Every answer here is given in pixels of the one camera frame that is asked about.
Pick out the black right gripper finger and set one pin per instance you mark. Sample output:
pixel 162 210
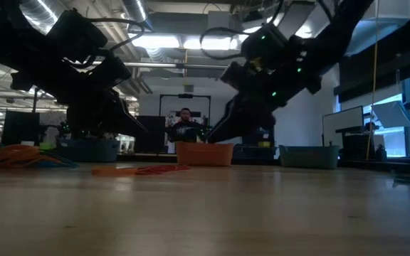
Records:
pixel 244 122

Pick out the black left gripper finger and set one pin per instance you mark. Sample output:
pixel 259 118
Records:
pixel 130 121
pixel 91 121

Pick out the red rubber band pile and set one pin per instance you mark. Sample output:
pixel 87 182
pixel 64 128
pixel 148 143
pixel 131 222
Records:
pixel 16 156

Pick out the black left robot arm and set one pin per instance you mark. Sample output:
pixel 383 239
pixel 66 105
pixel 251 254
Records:
pixel 2 35

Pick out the black upright panel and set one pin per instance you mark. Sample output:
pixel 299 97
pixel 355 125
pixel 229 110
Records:
pixel 153 133

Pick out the black equipment cart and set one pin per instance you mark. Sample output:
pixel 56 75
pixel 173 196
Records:
pixel 258 149

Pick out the blue plastic basket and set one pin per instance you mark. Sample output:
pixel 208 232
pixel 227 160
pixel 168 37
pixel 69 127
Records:
pixel 87 152

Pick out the white patterned panel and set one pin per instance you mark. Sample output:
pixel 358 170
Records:
pixel 50 119

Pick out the orange plastic basket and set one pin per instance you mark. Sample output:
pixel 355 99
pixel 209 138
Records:
pixel 205 154

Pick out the green bowl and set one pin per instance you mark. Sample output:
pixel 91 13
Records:
pixel 46 145

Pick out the person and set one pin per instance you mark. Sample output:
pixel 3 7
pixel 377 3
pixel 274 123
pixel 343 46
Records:
pixel 185 126

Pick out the white cup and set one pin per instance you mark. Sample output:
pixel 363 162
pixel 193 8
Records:
pixel 27 143

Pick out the black monitor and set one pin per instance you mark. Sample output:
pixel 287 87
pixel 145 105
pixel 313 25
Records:
pixel 20 128

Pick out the horizontal ceiling pipe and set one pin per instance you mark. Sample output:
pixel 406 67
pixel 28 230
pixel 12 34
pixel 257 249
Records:
pixel 176 65

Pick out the green plastic basket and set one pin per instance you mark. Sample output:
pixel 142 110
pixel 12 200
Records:
pixel 308 157

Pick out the ceiling light panel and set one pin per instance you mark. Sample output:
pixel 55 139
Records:
pixel 215 43
pixel 157 41

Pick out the white board screen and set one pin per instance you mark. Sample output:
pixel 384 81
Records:
pixel 344 124

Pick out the grey ceiling box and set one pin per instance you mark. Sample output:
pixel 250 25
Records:
pixel 223 20

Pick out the black desk with equipment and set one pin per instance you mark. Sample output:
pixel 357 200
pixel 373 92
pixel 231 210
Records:
pixel 358 142

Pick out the white tilted sheet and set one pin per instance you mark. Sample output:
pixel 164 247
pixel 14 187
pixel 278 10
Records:
pixel 391 113

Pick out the black aluminium table frame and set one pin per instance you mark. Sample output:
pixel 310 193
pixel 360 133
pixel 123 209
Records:
pixel 148 156

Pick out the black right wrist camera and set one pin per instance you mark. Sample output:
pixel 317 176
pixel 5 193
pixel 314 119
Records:
pixel 263 46

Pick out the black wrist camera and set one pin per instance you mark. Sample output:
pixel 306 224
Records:
pixel 263 46
pixel 75 33

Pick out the black gantry frame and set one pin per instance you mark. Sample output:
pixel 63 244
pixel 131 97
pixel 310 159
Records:
pixel 169 95

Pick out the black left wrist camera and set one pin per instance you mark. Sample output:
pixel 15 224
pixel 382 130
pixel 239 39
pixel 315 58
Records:
pixel 75 33

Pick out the silver ribbed duct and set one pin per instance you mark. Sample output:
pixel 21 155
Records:
pixel 41 12

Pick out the silver ceiling duct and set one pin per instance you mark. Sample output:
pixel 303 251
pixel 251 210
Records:
pixel 135 10

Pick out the white ceiling duct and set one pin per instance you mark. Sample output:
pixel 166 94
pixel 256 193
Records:
pixel 386 14

